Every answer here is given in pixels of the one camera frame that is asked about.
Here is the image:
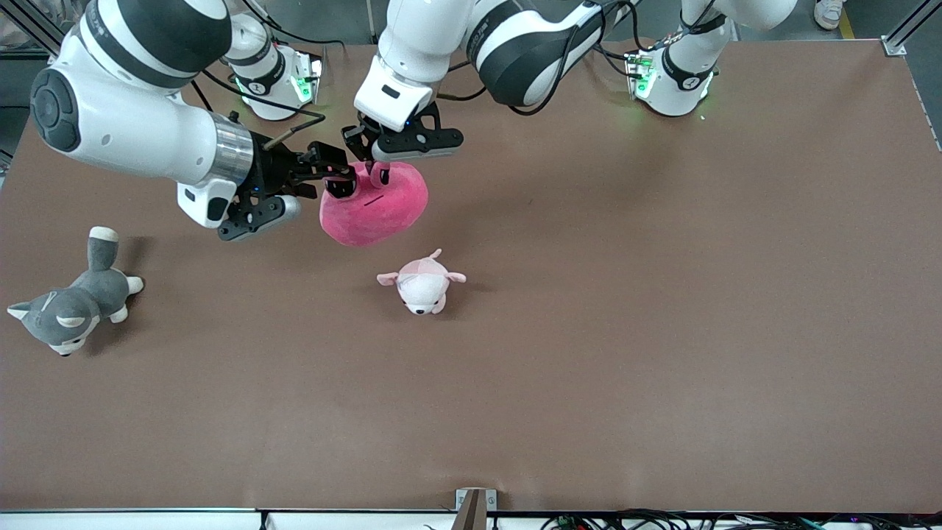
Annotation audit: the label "black base cable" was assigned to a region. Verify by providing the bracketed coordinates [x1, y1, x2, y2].
[243, 0, 347, 46]
[565, 35, 637, 78]

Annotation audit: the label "tangled black cables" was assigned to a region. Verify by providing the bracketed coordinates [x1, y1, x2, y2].
[541, 508, 942, 530]

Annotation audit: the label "aluminium frame profile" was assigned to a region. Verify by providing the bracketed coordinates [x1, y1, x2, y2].
[0, 0, 71, 63]
[883, 0, 942, 56]

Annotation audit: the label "grey white husky plush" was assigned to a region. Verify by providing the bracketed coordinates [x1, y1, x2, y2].
[7, 226, 145, 358]

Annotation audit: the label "brown camera post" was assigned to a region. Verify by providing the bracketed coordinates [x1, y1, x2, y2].
[450, 492, 488, 530]

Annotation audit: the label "black left base cable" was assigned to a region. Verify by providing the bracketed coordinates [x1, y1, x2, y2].
[565, 35, 637, 78]

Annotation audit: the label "black right base cable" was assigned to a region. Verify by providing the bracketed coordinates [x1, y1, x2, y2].
[243, 0, 347, 46]

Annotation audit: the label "light pink pig plush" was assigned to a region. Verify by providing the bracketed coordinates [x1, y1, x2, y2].
[377, 248, 467, 316]

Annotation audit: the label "round dark pink plush toy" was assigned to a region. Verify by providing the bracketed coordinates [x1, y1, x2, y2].
[319, 160, 430, 247]

